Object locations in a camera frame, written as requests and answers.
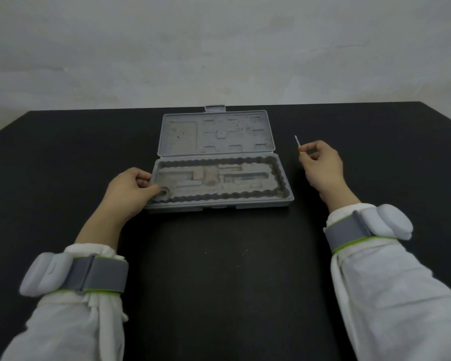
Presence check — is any person's right hand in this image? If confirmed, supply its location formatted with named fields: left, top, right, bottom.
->
left=299, top=140, right=352, bottom=197

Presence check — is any grey plastic tool case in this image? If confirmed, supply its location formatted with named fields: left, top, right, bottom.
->
left=144, top=105, right=295, bottom=212

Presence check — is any person's right forearm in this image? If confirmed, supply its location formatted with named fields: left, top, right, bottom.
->
left=319, top=184, right=451, bottom=361

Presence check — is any grey white wrist tracker band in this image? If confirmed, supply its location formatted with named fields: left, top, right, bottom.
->
left=19, top=252, right=130, bottom=298
left=324, top=204, right=414, bottom=255

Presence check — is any person's left hand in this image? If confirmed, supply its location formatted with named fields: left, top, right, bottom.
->
left=101, top=167, right=162, bottom=225

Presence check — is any person's left forearm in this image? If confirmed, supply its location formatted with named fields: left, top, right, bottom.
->
left=0, top=211, right=130, bottom=361

